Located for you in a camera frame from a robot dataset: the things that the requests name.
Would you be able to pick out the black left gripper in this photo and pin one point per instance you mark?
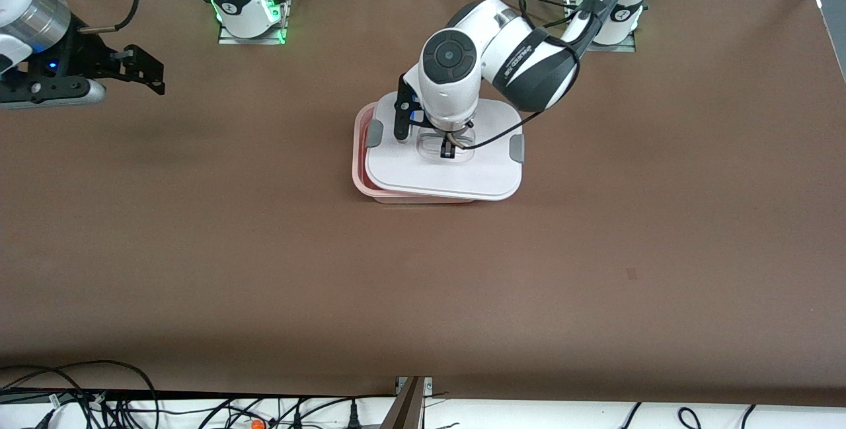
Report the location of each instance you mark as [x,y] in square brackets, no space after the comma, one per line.
[448,147]

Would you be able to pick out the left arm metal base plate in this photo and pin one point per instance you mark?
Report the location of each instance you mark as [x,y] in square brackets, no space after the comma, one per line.
[621,45]

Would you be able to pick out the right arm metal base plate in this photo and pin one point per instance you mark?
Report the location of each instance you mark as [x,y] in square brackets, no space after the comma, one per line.
[231,38]

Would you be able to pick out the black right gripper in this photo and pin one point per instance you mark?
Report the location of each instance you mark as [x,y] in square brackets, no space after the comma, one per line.
[92,59]

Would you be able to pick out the black power plug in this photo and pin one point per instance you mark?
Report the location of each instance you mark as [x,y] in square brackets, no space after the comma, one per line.
[353,417]

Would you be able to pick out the grey lid clip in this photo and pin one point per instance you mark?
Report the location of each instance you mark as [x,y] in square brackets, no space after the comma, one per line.
[375,133]
[517,149]

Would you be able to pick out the white box lid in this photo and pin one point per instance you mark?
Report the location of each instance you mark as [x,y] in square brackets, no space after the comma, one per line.
[449,178]

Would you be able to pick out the pink plastic box base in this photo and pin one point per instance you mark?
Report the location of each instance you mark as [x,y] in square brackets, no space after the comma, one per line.
[359,181]

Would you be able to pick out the aluminium frame profile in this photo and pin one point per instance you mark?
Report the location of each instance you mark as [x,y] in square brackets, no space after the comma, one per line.
[408,409]

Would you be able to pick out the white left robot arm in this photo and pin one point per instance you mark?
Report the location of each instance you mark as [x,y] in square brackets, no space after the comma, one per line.
[456,92]

